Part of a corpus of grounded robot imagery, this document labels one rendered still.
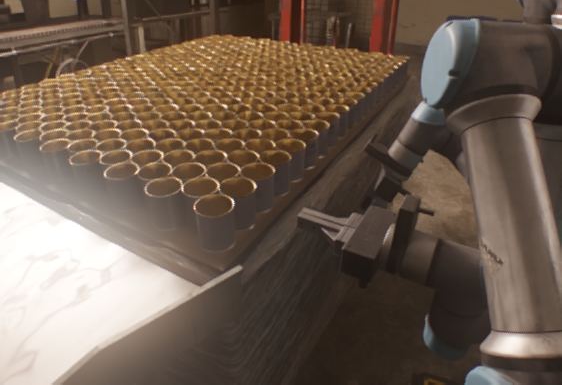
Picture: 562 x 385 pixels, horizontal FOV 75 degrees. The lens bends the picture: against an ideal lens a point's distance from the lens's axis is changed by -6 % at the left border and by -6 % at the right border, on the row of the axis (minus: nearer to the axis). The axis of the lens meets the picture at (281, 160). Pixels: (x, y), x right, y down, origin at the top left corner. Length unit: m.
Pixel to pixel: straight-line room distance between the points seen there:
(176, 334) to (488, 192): 0.43
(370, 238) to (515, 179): 0.23
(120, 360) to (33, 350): 0.16
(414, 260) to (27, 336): 0.57
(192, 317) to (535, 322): 0.41
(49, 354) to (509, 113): 0.67
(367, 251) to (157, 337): 0.31
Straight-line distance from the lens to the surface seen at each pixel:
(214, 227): 0.67
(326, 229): 0.64
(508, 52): 0.53
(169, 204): 0.73
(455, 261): 0.59
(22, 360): 0.66
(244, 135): 0.97
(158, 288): 0.68
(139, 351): 0.55
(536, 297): 0.48
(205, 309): 0.58
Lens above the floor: 1.54
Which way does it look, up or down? 26 degrees down
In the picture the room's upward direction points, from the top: 1 degrees clockwise
